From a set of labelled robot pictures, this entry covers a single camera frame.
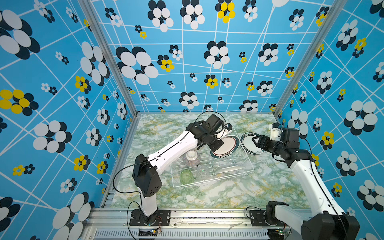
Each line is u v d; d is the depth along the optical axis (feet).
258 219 2.37
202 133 1.77
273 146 2.16
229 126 2.25
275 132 2.31
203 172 2.59
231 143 2.63
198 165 2.89
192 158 2.86
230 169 2.51
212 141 2.12
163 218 2.41
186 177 2.71
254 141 2.48
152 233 2.29
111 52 2.83
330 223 1.22
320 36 2.54
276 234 2.31
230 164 2.90
